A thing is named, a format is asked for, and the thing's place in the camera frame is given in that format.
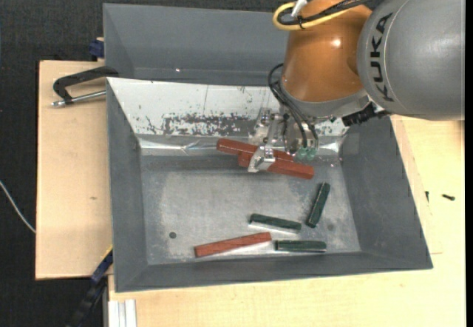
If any red-brown flat block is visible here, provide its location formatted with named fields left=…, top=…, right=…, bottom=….
left=216, top=138, right=296, bottom=163
left=193, top=232, right=273, bottom=259
left=237, top=150, right=316, bottom=181

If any grey metal bin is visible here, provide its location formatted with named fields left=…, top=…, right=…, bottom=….
left=102, top=2, right=434, bottom=293

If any black cylinder on white bracket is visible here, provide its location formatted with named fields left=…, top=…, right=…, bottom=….
left=341, top=102, right=389, bottom=129

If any dark green flat block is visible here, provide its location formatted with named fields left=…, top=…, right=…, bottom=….
left=305, top=181, right=332, bottom=229
left=273, top=239, right=328, bottom=254
left=248, top=212, right=303, bottom=234

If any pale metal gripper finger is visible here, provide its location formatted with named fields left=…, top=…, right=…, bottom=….
left=256, top=148, right=277, bottom=173
left=247, top=145, right=268, bottom=172

